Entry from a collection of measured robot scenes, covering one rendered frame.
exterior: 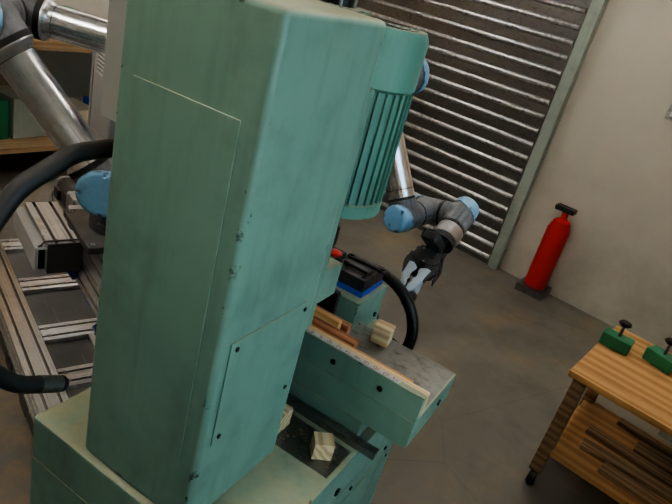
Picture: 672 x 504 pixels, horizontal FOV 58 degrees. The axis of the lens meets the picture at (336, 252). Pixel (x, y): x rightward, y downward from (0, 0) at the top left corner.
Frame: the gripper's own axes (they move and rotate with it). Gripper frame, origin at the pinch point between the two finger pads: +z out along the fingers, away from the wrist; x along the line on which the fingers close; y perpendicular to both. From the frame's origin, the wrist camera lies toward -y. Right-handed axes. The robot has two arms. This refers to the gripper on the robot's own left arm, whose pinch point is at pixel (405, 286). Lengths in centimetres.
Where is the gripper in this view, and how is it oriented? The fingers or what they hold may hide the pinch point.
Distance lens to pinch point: 152.3
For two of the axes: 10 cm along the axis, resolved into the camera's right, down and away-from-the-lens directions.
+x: -8.2, -4.2, 3.9
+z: -5.7, 6.5, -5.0
